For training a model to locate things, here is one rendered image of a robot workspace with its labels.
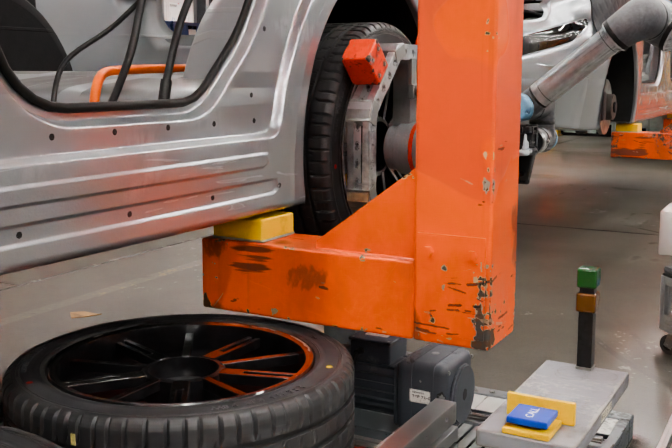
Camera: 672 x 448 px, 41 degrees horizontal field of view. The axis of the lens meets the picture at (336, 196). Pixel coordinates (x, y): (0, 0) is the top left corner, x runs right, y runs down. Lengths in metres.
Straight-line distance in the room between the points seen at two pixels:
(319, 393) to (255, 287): 0.46
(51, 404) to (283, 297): 0.59
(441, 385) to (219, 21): 1.02
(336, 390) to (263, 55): 0.76
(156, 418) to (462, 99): 0.79
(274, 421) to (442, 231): 0.50
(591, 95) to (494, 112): 3.32
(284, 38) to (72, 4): 2.04
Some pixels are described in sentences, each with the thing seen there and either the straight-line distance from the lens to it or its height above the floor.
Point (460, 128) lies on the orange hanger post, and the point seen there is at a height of 0.94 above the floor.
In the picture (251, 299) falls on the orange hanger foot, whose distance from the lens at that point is 2.01.
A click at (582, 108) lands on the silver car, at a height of 0.86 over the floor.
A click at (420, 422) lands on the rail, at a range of 1.79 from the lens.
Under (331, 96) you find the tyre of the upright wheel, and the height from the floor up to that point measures 0.99.
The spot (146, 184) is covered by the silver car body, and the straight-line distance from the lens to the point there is 1.65.
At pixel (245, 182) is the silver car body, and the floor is 0.82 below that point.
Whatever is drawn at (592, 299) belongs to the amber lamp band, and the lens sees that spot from 1.90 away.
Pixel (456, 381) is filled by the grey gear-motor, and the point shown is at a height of 0.36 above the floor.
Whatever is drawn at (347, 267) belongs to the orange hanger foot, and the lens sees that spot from 1.87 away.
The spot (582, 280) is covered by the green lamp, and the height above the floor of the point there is 0.64.
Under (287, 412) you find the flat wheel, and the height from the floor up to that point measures 0.49.
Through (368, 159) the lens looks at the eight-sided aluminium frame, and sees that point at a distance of 2.17.
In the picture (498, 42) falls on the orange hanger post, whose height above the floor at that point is 1.10.
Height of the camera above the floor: 1.05
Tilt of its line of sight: 8 degrees down
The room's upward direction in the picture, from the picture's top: straight up
